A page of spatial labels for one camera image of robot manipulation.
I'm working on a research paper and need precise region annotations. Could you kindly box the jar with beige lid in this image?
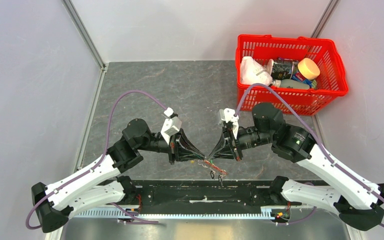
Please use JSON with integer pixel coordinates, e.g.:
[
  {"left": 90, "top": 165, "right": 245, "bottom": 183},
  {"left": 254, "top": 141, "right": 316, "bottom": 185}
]
[{"left": 291, "top": 58, "right": 321, "bottom": 83}]

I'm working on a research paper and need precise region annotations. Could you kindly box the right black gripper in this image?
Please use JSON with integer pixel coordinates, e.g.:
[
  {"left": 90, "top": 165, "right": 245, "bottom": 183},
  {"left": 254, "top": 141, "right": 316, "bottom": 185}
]
[{"left": 208, "top": 125, "right": 274, "bottom": 161}]

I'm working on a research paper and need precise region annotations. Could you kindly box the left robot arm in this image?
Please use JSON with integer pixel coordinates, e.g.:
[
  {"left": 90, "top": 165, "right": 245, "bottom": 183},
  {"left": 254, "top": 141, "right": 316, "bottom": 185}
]
[{"left": 31, "top": 117, "right": 205, "bottom": 233}]

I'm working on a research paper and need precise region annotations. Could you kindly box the red black keyring holder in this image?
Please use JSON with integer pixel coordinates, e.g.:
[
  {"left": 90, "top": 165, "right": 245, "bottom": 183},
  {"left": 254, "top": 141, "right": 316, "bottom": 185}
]
[{"left": 190, "top": 159, "right": 228, "bottom": 186}]

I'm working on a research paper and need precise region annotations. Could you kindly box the grey slotted cable duct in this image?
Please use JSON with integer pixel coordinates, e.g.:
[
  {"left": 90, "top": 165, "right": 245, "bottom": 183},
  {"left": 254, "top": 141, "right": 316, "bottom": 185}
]
[{"left": 74, "top": 207, "right": 275, "bottom": 221}]

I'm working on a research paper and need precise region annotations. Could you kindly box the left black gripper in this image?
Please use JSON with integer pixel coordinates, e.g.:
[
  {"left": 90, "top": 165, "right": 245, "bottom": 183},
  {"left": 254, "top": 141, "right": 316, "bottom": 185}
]
[{"left": 136, "top": 127, "right": 205, "bottom": 165}]

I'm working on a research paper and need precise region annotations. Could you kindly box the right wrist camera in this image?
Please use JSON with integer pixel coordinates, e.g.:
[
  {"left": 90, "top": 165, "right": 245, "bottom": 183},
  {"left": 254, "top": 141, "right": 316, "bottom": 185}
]
[{"left": 217, "top": 108, "right": 239, "bottom": 139}]

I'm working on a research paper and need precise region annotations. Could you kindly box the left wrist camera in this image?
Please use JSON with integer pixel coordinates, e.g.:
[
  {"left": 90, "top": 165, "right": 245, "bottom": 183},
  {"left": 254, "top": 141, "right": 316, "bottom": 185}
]
[{"left": 160, "top": 116, "right": 182, "bottom": 144}]

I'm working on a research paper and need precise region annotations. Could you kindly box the grey green bottle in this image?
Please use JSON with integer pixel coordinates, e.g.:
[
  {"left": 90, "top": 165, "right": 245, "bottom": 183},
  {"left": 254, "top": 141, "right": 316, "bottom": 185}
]
[{"left": 272, "top": 79, "right": 311, "bottom": 90}]

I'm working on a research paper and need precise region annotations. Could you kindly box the dark can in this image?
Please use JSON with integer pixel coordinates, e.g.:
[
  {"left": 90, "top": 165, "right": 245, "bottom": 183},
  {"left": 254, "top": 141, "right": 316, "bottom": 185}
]
[{"left": 266, "top": 58, "right": 299, "bottom": 80}]

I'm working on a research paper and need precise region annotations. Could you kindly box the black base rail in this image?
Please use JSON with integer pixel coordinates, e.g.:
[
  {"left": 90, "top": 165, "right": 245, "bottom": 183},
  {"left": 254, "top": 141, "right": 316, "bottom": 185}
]
[{"left": 117, "top": 180, "right": 288, "bottom": 215}]

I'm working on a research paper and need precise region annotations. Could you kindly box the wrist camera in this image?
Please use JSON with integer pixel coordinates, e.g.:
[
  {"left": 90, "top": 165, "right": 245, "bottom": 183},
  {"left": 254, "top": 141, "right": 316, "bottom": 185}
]
[
  {"left": 217, "top": 108, "right": 239, "bottom": 139},
  {"left": 160, "top": 116, "right": 182, "bottom": 144}
]

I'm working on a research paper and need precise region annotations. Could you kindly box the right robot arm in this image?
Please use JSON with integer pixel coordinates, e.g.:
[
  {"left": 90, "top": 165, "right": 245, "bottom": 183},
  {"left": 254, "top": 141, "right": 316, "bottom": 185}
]
[{"left": 209, "top": 102, "right": 384, "bottom": 231}]

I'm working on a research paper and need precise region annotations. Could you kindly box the white plastic bag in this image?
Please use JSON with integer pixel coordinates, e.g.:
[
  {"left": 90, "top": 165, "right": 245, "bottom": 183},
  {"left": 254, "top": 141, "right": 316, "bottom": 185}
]
[{"left": 239, "top": 56, "right": 273, "bottom": 86}]

